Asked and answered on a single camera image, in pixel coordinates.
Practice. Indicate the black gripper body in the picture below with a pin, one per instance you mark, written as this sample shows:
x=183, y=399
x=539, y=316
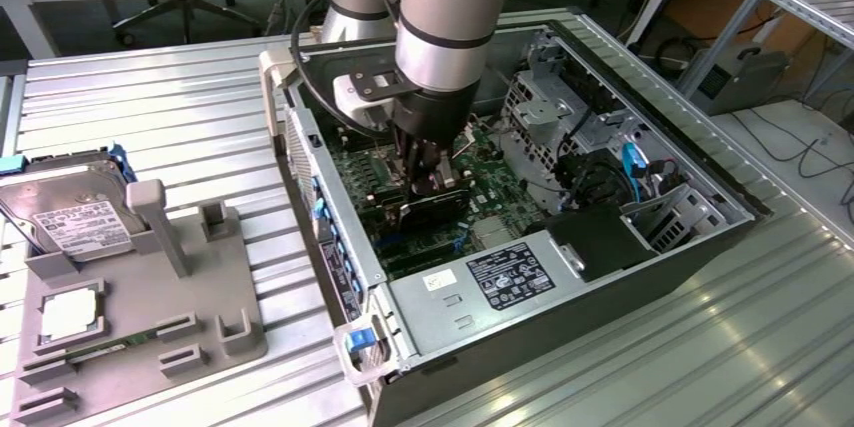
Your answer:
x=437, y=114

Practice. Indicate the black graphics card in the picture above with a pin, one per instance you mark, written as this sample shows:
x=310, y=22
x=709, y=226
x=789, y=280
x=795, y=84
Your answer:
x=434, y=214

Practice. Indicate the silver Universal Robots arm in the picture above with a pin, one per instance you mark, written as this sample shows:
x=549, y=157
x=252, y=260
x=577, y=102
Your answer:
x=441, y=22

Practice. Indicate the metal socket cover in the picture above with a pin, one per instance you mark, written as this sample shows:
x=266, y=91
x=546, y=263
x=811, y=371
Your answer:
x=470, y=139

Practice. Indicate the black RAM slot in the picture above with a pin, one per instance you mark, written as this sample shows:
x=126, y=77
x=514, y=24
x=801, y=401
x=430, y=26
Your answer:
x=356, y=143
x=354, y=134

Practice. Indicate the green motherboard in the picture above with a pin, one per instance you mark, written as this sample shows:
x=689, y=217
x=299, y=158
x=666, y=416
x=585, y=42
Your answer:
x=497, y=187

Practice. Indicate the metal drive cage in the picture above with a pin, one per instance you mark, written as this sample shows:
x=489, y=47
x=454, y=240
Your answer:
x=534, y=112

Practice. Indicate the silver chipset heatsink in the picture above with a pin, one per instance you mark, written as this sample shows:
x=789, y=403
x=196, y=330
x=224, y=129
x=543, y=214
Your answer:
x=494, y=234

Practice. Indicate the black expansion slot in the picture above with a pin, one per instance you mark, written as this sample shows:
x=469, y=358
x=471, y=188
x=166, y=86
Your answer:
x=416, y=252
x=423, y=263

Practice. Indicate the black plastic shroud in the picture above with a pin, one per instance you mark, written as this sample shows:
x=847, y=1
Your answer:
x=601, y=242

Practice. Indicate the grey power supply unit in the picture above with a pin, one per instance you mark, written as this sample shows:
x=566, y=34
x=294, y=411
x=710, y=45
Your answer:
x=427, y=317

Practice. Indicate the blue case latch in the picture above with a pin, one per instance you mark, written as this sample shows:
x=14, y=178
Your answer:
x=360, y=338

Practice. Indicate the metal disk bay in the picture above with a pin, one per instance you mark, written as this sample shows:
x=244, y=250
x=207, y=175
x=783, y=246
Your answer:
x=674, y=232

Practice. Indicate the office chair base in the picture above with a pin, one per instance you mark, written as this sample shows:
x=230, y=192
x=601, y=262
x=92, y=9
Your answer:
x=187, y=7

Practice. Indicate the open black PC case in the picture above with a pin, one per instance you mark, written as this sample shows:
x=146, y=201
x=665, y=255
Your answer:
x=534, y=377

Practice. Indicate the grey equipment box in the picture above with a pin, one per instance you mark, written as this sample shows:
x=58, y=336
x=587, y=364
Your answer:
x=747, y=82

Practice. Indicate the grey parts rack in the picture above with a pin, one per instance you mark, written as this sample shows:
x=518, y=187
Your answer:
x=134, y=307

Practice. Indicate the hard disk with blue carrier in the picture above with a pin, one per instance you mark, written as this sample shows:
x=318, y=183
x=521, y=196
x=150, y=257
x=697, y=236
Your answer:
x=74, y=217

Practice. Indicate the silver CPU chip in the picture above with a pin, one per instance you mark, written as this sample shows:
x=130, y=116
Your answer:
x=67, y=314

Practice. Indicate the green RAM stick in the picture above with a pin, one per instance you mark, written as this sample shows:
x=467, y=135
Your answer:
x=100, y=349

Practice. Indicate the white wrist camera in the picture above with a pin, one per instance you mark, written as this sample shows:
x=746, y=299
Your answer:
x=354, y=99

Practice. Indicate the aluminium profile frame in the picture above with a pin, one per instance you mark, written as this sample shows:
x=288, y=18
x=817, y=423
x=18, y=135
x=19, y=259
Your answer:
x=801, y=2

